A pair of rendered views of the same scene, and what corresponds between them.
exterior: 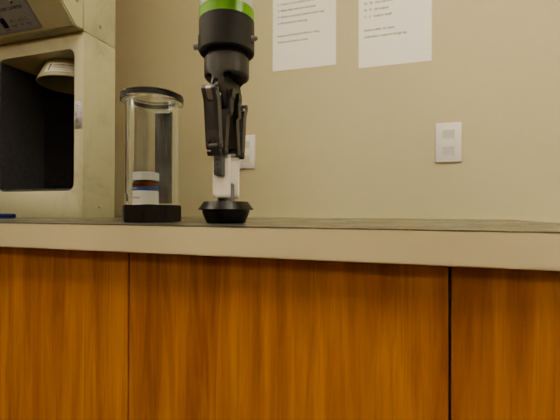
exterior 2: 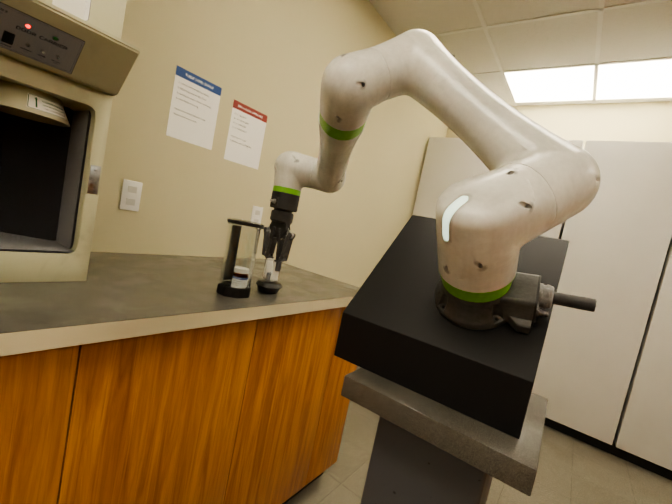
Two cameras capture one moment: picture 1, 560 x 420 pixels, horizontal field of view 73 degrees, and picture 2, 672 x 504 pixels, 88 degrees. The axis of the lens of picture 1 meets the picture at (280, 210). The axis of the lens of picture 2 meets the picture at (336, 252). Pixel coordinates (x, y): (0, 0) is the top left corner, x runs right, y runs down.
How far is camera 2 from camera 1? 117 cm
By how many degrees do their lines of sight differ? 72
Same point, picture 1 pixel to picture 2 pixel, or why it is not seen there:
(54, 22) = (93, 80)
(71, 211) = (70, 274)
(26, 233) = (217, 317)
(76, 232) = (248, 311)
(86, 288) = (233, 340)
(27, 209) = not seen: outside the picture
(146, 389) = (254, 378)
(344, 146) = (207, 207)
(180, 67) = not seen: hidden behind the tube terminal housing
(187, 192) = not seen: hidden behind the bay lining
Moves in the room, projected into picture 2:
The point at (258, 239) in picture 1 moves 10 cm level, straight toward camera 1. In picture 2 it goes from (314, 304) to (342, 312)
